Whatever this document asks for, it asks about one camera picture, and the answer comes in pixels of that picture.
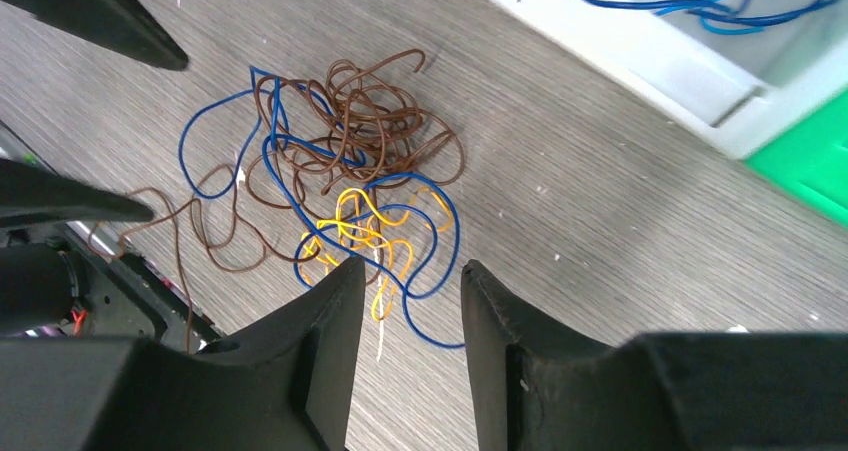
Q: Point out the green plastic bin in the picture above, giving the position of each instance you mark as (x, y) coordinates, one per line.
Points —
(809, 161)

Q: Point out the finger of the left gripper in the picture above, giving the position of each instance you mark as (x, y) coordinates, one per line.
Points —
(34, 196)
(122, 26)

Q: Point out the white plastic bin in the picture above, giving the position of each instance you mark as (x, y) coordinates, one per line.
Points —
(735, 93)

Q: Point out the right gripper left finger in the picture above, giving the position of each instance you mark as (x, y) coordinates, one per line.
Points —
(282, 383)

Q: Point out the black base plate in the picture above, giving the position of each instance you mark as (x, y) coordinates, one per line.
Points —
(128, 296)

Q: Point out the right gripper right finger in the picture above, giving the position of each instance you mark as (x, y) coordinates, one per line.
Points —
(538, 384)

